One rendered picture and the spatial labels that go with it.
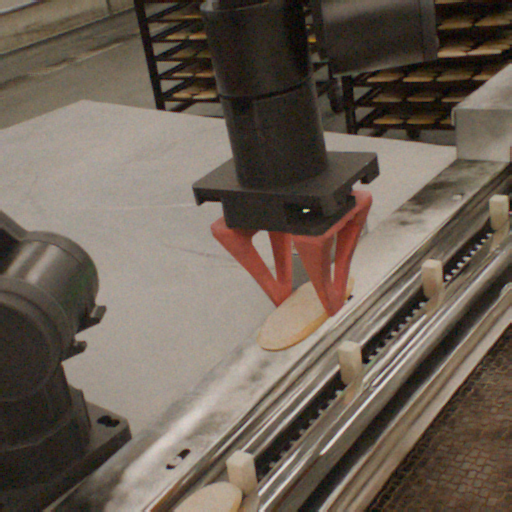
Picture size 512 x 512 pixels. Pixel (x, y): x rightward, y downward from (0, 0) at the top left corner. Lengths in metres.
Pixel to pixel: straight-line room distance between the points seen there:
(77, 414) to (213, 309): 0.23
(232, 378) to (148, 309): 0.23
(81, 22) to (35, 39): 0.41
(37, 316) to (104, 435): 0.15
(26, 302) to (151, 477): 0.14
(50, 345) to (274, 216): 0.17
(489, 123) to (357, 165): 0.46
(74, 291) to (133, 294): 0.29
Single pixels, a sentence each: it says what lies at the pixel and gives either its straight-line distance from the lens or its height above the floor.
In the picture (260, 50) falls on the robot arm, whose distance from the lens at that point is 0.52.
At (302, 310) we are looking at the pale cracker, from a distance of 0.59.
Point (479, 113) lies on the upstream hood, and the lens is 1.01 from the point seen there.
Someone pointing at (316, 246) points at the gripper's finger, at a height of 1.00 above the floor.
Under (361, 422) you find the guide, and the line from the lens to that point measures 0.64.
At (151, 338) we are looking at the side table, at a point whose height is 0.82.
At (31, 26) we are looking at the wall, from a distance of 6.27.
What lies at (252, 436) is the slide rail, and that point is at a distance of 0.65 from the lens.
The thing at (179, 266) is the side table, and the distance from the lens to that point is 0.97.
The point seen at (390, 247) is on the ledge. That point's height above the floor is 0.86.
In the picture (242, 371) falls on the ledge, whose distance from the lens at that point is 0.70.
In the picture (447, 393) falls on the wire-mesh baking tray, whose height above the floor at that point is 0.89.
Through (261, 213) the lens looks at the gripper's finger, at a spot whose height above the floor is 1.02.
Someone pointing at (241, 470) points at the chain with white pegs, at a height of 0.87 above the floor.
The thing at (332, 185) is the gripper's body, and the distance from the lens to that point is 0.53.
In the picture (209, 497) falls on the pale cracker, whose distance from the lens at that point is 0.60.
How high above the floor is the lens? 1.24
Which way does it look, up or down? 25 degrees down
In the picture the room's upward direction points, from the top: 10 degrees counter-clockwise
